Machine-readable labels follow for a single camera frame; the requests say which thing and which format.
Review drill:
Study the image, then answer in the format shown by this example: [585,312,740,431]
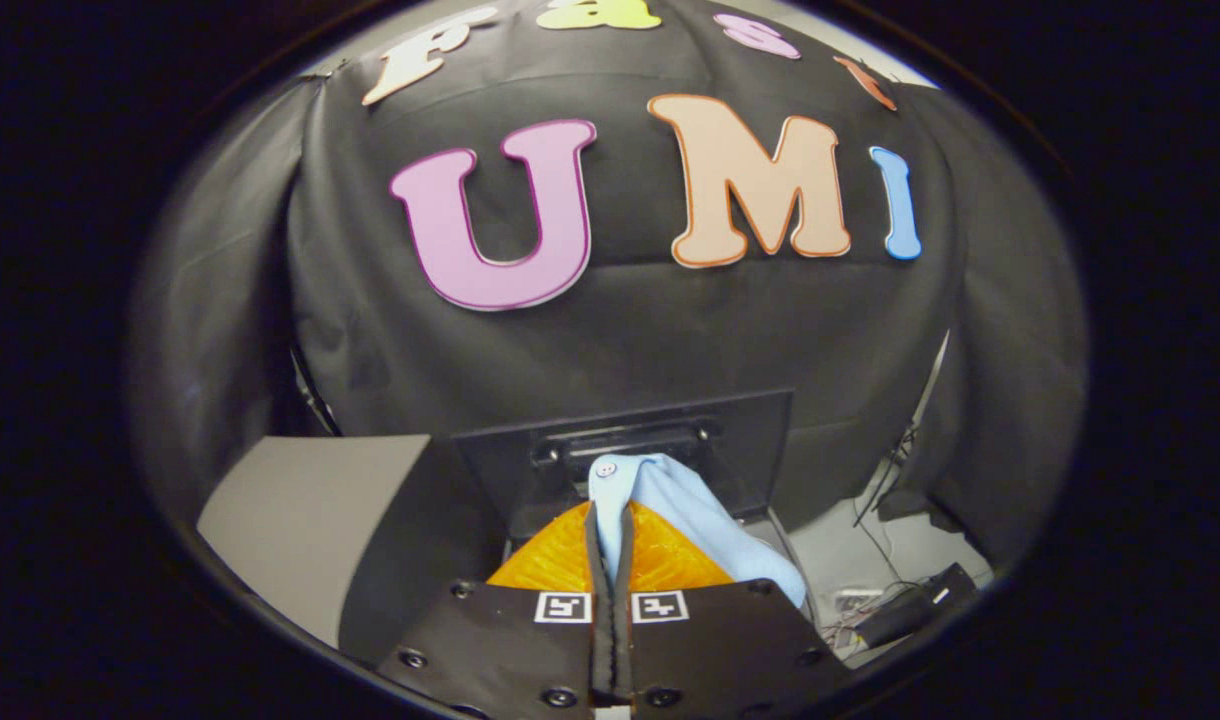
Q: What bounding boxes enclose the floor cables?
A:
[820,578,911,653]

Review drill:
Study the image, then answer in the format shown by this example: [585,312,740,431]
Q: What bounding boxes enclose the light blue shirt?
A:
[588,452,808,609]

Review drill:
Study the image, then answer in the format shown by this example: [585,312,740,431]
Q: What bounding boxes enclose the black box on floor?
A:
[855,563,979,649]

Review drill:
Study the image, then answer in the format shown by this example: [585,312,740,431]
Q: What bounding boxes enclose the grey cabinet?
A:
[197,433,511,666]

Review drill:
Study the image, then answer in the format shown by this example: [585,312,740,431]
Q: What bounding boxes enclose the black tripod stand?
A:
[853,330,951,529]

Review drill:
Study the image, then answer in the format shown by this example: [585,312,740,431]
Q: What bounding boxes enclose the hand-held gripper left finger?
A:
[375,500,612,720]

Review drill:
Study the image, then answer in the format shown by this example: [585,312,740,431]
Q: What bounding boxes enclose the black backdrop cloth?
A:
[130,0,1089,601]

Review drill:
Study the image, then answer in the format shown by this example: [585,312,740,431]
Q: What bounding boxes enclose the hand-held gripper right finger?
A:
[610,500,851,720]

